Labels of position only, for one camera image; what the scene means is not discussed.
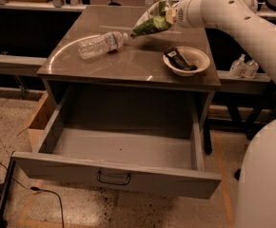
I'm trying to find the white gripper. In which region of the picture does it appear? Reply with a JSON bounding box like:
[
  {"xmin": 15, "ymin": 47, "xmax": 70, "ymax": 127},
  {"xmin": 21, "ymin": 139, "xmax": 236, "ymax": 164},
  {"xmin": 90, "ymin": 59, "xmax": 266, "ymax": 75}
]
[{"xmin": 166, "ymin": 0, "xmax": 204, "ymax": 29}]

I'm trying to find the green jalapeno chip bag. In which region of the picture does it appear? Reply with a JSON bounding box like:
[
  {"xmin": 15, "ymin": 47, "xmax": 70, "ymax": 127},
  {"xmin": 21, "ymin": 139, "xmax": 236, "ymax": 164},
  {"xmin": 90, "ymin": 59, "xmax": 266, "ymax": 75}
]
[{"xmin": 130, "ymin": 0, "xmax": 177, "ymax": 38}]

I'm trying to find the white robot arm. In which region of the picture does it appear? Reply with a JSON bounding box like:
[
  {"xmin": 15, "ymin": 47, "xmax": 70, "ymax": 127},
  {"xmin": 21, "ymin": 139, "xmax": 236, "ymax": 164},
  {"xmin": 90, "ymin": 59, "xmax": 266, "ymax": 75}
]
[{"xmin": 167, "ymin": 0, "xmax": 276, "ymax": 228}]

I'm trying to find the grey metal drawer cabinet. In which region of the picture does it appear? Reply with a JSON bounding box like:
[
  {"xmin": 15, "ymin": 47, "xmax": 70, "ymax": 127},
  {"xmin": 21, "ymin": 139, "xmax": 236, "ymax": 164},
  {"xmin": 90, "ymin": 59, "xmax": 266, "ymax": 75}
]
[{"xmin": 36, "ymin": 5, "xmax": 222, "ymax": 155}]

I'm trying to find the open grey top drawer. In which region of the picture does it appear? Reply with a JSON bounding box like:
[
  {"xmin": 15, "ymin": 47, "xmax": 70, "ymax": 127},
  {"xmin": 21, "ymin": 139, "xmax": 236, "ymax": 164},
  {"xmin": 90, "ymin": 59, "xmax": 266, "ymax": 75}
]
[{"xmin": 12, "ymin": 86, "xmax": 221, "ymax": 199}]

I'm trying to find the black snack bar wrapper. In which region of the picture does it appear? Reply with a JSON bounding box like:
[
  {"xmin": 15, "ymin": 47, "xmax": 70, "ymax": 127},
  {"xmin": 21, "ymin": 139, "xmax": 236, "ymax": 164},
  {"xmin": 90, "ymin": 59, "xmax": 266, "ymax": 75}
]
[{"xmin": 164, "ymin": 47, "xmax": 197, "ymax": 71}]

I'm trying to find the white paper bowl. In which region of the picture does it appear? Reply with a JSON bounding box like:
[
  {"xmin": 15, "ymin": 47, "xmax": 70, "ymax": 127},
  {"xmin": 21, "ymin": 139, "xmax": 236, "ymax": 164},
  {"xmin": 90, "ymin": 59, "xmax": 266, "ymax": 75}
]
[{"xmin": 163, "ymin": 47, "xmax": 210, "ymax": 77}]

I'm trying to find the clear plastic water bottle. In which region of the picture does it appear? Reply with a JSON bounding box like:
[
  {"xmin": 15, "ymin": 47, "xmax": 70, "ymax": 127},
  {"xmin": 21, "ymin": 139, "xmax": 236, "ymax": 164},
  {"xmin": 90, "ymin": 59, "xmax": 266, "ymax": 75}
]
[{"xmin": 78, "ymin": 31, "xmax": 128, "ymax": 59}]

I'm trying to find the clear sanitizer bottle left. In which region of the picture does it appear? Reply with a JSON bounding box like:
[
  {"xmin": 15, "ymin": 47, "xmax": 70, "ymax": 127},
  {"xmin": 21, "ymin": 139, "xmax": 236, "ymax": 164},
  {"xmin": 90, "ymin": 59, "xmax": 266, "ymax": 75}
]
[{"xmin": 229, "ymin": 54, "xmax": 246, "ymax": 78}]

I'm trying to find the clear sanitizer bottle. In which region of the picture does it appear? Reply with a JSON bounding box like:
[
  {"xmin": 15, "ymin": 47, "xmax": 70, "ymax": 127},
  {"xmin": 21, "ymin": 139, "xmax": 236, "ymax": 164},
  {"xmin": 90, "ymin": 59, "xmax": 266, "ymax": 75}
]
[
  {"xmin": 229, "ymin": 54, "xmax": 246, "ymax": 78},
  {"xmin": 242, "ymin": 60, "xmax": 259, "ymax": 79}
]

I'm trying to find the clear sanitizer bottle right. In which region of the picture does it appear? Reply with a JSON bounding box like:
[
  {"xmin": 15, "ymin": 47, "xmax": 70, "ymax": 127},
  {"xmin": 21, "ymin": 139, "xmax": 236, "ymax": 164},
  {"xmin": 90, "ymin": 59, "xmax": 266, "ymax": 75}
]
[{"xmin": 242, "ymin": 60, "xmax": 259, "ymax": 79}]

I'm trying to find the brown cardboard box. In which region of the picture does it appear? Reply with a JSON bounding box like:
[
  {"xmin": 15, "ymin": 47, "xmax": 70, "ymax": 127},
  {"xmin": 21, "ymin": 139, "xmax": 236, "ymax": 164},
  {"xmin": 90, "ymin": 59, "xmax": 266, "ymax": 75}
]
[{"xmin": 17, "ymin": 91, "xmax": 55, "ymax": 152}]

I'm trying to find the black metal stand leg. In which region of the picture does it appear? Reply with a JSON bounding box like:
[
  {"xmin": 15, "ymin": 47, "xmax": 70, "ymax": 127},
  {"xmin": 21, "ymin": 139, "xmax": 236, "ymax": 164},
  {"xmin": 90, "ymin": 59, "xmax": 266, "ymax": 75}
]
[{"xmin": 0, "ymin": 159, "xmax": 15, "ymax": 228}]

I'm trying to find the grey side bench rail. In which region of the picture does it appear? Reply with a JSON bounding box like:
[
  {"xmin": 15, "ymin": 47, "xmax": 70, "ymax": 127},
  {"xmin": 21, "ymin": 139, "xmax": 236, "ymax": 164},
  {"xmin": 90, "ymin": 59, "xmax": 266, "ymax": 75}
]
[{"xmin": 0, "ymin": 55, "xmax": 46, "ymax": 77}]

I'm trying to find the black metal drawer handle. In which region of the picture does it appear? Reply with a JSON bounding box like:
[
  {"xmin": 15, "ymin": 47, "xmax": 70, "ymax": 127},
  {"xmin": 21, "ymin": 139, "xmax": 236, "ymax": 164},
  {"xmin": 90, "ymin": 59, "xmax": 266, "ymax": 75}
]
[{"xmin": 97, "ymin": 171, "xmax": 130, "ymax": 186}]

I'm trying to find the black floor cable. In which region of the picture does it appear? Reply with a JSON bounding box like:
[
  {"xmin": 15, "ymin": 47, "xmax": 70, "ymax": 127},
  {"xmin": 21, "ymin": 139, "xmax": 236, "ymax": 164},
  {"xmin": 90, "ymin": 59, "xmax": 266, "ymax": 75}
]
[{"xmin": 0, "ymin": 150, "xmax": 66, "ymax": 228}]

